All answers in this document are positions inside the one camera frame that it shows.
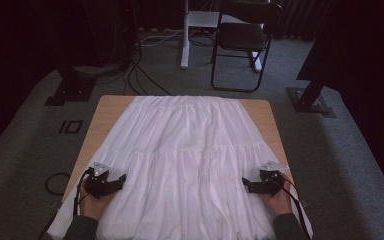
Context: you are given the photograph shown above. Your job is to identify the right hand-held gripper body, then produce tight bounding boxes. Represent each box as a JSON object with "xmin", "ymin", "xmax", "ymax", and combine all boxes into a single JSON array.
[{"xmin": 259, "ymin": 160, "xmax": 289, "ymax": 197}]

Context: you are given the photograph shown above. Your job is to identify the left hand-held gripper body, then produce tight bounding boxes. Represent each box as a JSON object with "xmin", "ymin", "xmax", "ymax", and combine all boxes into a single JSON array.
[{"xmin": 85, "ymin": 161, "xmax": 115, "ymax": 200}]

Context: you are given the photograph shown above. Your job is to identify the white pleated skirt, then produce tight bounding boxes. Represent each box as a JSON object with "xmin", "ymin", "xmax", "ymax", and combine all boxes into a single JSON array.
[{"xmin": 47, "ymin": 95, "xmax": 314, "ymax": 240}]

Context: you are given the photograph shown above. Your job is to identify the person's left hand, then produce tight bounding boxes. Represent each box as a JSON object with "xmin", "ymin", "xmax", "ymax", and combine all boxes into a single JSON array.
[{"xmin": 79, "ymin": 181, "xmax": 117, "ymax": 221}]

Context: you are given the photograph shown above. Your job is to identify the person's right hand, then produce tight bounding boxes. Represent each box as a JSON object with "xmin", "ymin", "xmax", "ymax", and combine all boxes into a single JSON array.
[{"xmin": 258, "ymin": 181, "xmax": 293, "ymax": 217}]

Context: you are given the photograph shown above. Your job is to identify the black metal stand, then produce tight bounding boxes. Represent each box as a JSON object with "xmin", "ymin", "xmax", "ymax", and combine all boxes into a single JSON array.
[
  {"xmin": 286, "ymin": 74, "xmax": 337, "ymax": 119},
  {"xmin": 44, "ymin": 64, "xmax": 98, "ymax": 107}
]

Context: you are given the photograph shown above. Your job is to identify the dark equipment cabinet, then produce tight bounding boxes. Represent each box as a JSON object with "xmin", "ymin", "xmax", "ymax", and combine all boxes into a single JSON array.
[{"xmin": 56, "ymin": 0, "xmax": 140, "ymax": 69}]

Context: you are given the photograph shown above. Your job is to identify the black folding chair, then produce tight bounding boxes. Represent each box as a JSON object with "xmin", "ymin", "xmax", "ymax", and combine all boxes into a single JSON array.
[{"xmin": 210, "ymin": 0, "xmax": 283, "ymax": 94}]

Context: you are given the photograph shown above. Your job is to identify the dark curtain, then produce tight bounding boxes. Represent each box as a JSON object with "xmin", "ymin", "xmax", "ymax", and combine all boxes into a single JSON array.
[{"xmin": 273, "ymin": 0, "xmax": 336, "ymax": 42}]

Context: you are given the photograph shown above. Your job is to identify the left hand-held gripper black cable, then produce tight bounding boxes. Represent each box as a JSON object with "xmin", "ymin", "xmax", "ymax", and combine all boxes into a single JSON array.
[{"xmin": 73, "ymin": 167, "xmax": 95, "ymax": 217}]

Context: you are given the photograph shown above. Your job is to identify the hand-held gripper black cable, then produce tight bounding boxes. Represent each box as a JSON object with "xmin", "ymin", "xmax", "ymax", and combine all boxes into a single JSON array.
[
  {"xmin": 73, "ymin": 167, "xmax": 95, "ymax": 217},
  {"xmin": 273, "ymin": 175, "xmax": 310, "ymax": 240}
]

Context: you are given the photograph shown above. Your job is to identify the right hand-held gripper black cable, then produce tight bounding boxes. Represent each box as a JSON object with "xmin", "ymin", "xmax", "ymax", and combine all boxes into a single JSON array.
[{"xmin": 273, "ymin": 175, "xmax": 310, "ymax": 240}]

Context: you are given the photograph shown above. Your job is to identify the black floor cables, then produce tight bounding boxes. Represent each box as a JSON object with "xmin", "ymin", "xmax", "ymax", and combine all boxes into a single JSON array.
[{"xmin": 122, "ymin": 58, "xmax": 174, "ymax": 98}]

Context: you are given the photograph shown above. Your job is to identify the white desk frame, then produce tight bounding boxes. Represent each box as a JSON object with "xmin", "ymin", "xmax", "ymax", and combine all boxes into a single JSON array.
[{"xmin": 179, "ymin": 0, "xmax": 264, "ymax": 73}]

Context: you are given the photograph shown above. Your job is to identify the white floor cable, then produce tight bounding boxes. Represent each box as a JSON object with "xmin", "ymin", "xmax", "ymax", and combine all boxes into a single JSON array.
[{"xmin": 139, "ymin": 27, "xmax": 185, "ymax": 47}]

